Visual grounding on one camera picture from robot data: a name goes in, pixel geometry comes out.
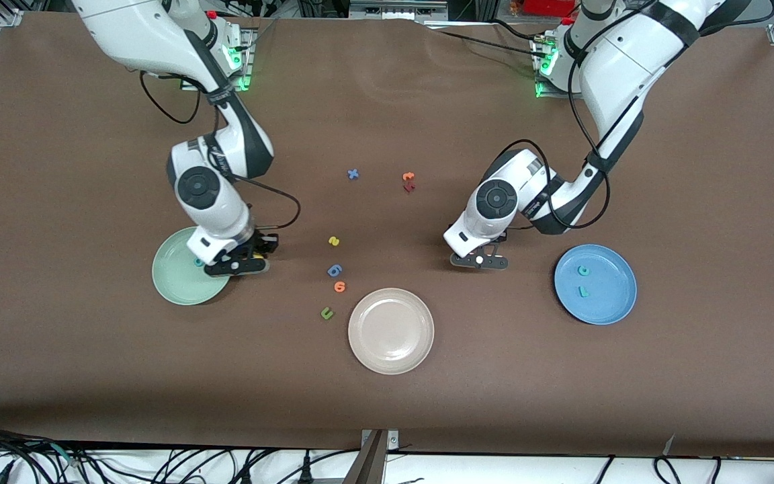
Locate thin black table cable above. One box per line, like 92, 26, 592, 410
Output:
427, 19, 544, 56

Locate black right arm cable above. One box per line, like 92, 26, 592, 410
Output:
140, 71, 302, 231

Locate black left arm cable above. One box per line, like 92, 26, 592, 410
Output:
491, 34, 611, 234

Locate blue plate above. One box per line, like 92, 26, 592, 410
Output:
554, 244, 638, 326

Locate beige plate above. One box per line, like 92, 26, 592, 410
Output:
348, 288, 435, 375

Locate aluminium profile post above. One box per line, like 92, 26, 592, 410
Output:
343, 429, 389, 484

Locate red box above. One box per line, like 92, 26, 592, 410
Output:
525, 0, 577, 17

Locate pale green plate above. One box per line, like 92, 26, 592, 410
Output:
152, 226, 235, 306

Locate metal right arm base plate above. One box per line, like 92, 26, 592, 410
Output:
181, 19, 255, 92

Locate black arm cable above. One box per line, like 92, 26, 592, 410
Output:
491, 34, 611, 234
140, 71, 302, 231

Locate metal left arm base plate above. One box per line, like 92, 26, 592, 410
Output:
535, 34, 607, 100

